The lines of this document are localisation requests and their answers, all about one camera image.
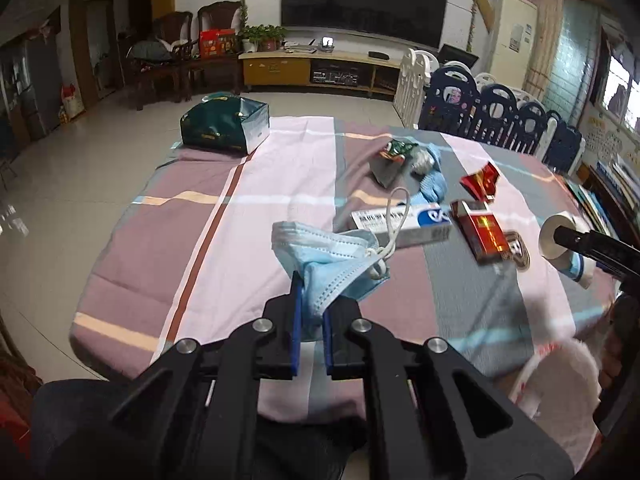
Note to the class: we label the white standing air conditioner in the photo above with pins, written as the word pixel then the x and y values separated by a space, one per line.
pixel 512 40

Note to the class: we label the dark wooden armchair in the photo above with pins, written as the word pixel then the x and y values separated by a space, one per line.
pixel 172 25
pixel 217 15

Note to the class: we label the window with metal bars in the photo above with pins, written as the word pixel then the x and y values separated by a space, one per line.
pixel 622 85

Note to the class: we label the red gift box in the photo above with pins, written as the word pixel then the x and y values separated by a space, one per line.
pixel 217 44

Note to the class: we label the stack of books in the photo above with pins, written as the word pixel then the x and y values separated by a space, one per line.
pixel 622 175

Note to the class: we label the white medicine box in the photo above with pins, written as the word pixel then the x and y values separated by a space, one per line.
pixel 415 225

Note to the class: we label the wooden television cabinet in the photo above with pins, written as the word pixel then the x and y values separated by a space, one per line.
pixel 275 69

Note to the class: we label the black monitor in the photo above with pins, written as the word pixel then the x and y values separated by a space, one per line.
pixel 457 55

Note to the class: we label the white paper cup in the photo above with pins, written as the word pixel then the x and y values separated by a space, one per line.
pixel 552 237

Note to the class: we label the potted green plant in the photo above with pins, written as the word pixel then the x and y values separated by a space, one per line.
pixel 262 36

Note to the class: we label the green snack packet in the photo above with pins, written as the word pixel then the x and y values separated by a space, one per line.
pixel 392 160

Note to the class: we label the small desk clock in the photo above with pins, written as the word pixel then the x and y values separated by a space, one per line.
pixel 327 44

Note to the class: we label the green tissue box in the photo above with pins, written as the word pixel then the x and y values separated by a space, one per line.
pixel 220 125

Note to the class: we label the red cigarette pack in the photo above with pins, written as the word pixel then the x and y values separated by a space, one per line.
pixel 480 232

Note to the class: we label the navy and white playpen fence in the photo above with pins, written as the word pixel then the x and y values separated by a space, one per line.
pixel 500 115

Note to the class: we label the black set-top box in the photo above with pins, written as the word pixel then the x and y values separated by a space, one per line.
pixel 378 54

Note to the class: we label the wall chart poster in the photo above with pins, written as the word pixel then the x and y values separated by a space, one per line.
pixel 600 137

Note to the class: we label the pile of picture books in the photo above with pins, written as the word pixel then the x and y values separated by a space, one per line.
pixel 600 210

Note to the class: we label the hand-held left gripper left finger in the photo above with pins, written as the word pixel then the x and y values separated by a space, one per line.
pixel 296 320

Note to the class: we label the light blue face mask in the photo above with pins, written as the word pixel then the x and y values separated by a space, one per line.
pixel 330 270

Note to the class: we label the beige curtain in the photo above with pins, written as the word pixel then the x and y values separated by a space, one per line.
pixel 542 35

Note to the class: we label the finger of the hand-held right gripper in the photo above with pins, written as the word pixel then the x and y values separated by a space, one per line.
pixel 595 247

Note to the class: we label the black audio amplifier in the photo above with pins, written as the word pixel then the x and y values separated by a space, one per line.
pixel 335 78

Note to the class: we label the grey refrigerator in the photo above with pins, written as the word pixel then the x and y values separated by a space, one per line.
pixel 25 90

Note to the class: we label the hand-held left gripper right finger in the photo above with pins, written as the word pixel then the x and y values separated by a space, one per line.
pixel 329 345

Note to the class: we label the red and white bag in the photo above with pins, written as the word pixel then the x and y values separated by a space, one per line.
pixel 72 102

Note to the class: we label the dark bag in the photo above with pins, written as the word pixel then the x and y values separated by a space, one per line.
pixel 149 51

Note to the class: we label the waste bin with white bag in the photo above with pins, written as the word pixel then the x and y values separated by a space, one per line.
pixel 565 410

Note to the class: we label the large black television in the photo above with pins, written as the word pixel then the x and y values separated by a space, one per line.
pixel 365 0

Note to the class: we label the red foil wrapper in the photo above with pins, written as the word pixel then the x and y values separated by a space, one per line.
pixel 481 182

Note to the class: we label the white tissue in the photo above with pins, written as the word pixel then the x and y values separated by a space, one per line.
pixel 422 164

